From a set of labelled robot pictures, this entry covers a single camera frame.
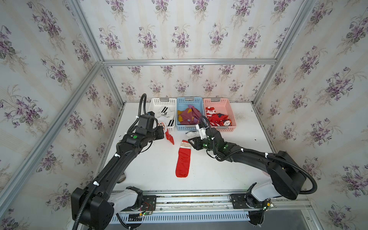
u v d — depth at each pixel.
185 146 0.93
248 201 0.66
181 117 1.07
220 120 1.05
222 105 1.18
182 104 1.18
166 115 1.07
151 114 0.70
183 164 0.87
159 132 0.69
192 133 0.96
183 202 0.75
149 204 0.72
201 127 0.75
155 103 1.15
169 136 0.98
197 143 0.73
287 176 0.43
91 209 0.37
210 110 1.14
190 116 1.04
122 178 0.79
